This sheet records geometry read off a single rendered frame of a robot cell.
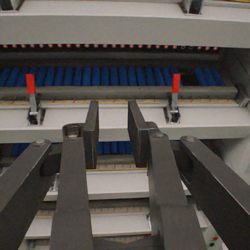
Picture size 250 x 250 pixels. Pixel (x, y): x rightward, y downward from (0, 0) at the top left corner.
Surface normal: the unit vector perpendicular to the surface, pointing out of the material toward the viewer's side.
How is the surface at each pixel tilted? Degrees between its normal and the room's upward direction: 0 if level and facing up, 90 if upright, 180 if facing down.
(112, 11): 18
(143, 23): 108
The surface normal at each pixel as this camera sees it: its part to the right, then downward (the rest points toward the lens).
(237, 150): -1.00, 0.02
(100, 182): 0.05, -0.61
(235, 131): 0.06, 0.79
